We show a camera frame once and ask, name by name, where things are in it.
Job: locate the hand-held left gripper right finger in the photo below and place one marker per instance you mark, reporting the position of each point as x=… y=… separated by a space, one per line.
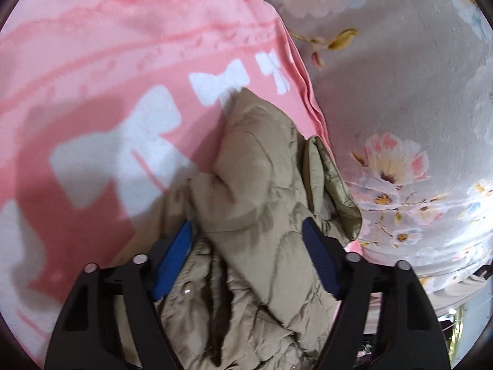
x=321 y=257

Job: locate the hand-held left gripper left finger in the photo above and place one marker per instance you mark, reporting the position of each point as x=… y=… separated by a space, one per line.
x=174 y=257

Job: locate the grey floral bed sheet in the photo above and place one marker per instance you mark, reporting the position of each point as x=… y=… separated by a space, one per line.
x=400 y=84

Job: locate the pink blanket with white bows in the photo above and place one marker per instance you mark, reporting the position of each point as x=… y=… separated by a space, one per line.
x=115 y=84

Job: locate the khaki quilted jacket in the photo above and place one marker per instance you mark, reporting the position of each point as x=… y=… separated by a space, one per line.
x=254 y=208

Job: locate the gold shiny object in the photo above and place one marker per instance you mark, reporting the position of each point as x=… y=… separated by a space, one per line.
x=458 y=333

